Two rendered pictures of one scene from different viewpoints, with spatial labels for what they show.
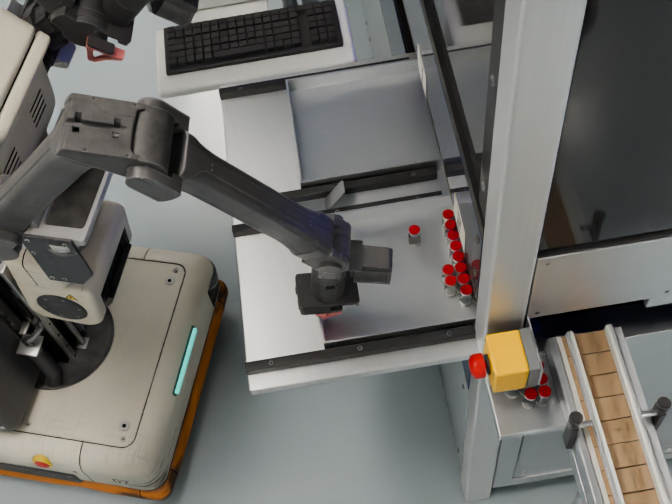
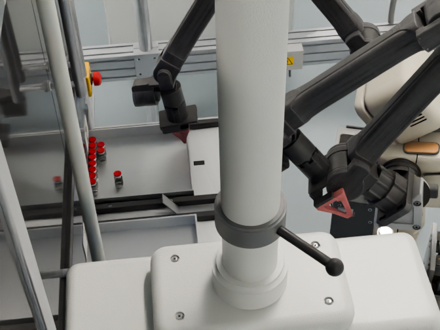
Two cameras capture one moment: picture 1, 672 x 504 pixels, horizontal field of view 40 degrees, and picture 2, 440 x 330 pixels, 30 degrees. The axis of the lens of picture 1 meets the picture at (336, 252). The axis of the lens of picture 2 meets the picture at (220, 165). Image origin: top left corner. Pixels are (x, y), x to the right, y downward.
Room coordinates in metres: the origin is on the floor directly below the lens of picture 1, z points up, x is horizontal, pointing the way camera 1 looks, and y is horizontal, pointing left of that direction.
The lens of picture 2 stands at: (2.36, -0.01, 2.46)
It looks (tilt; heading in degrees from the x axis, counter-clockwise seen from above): 46 degrees down; 175
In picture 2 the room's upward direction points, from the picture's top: 2 degrees counter-clockwise
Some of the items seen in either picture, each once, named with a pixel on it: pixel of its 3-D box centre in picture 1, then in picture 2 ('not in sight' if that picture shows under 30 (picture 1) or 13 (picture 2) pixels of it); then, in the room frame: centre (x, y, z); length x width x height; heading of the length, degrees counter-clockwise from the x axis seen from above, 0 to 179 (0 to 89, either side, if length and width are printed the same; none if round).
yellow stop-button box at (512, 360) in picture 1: (510, 360); (78, 80); (0.56, -0.24, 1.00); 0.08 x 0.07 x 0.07; 89
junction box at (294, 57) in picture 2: not in sight; (286, 57); (-0.07, 0.47, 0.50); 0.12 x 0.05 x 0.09; 89
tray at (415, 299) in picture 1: (408, 267); (126, 164); (0.81, -0.12, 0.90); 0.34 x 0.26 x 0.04; 89
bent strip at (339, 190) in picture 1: (308, 200); (190, 203); (0.98, 0.03, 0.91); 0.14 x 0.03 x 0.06; 89
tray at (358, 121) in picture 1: (377, 120); (129, 266); (1.15, -0.13, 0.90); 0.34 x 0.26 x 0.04; 89
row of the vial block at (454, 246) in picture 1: (456, 257); (93, 165); (0.81, -0.21, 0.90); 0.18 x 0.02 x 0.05; 179
